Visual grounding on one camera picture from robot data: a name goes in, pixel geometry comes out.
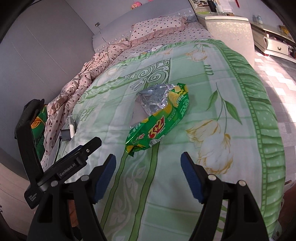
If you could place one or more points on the plastic bottle on stand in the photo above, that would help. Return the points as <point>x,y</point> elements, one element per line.
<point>259,19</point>

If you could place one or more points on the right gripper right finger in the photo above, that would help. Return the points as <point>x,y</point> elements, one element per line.
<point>231,203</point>

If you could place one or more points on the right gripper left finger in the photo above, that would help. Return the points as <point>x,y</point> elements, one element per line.
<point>52,218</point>

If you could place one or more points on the white power adapter box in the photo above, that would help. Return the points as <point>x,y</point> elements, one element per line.
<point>69,129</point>

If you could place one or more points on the polka dot bed sheet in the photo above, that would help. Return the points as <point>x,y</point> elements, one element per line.
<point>193,31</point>

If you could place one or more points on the white tv stand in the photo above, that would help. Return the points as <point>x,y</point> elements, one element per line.
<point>273,41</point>

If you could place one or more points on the pink polka dot duvet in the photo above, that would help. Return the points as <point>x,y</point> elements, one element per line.
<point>62,106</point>

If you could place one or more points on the black thermos bottle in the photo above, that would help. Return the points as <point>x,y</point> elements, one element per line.
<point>212,6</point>

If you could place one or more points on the pink plush toy left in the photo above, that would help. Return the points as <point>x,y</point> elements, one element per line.
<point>135,5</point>

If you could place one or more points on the green biscuit wrapper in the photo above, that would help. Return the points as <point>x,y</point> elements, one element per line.
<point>157,110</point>

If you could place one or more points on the white bedside cabinet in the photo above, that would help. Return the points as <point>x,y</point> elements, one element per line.
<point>234,31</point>

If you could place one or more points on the bedside organizer shelf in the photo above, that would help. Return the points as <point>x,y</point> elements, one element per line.
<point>200,6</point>

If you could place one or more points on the grey bed headboard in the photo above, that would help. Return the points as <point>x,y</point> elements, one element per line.
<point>122,26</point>

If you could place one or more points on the polka dot pillow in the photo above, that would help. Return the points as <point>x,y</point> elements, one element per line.
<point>157,27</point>

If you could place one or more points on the yellow toy on stand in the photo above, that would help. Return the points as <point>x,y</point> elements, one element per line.
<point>284,29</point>

